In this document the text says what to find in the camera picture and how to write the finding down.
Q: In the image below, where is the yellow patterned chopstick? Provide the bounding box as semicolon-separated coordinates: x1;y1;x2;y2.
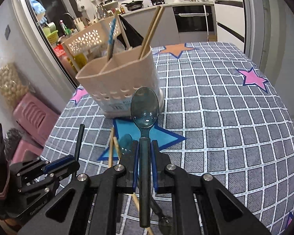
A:
112;136;154;235

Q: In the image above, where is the blue translucent plastic spoon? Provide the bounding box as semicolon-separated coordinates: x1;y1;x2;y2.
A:
131;87;159;228

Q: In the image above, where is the dark handle metal spoon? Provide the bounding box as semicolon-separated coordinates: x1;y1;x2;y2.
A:
151;197;174;235

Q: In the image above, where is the blue patterned chopstick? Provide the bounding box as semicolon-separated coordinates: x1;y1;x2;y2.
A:
107;12;118;62

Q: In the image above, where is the pink plastic stool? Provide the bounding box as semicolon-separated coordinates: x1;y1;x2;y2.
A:
7;92;59;163

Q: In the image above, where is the grey checkered tablecloth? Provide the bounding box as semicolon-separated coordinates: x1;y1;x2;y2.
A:
42;42;294;234

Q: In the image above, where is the beige utensil holder caddy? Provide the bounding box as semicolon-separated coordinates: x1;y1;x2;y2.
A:
76;46;164;118

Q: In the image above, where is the cream flower-cutout storage cart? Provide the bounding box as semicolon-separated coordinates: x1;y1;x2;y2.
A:
61;16;124;73

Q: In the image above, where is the black bag hanging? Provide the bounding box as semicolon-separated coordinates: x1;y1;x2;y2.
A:
119;15;143;48

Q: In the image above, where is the black built-in oven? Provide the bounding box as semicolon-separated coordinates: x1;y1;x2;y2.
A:
172;5;214;33

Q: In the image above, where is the white refrigerator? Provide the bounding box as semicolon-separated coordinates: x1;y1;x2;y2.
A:
210;0;245;51

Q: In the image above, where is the black wok on stove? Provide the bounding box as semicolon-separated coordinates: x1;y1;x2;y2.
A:
122;1;143;11

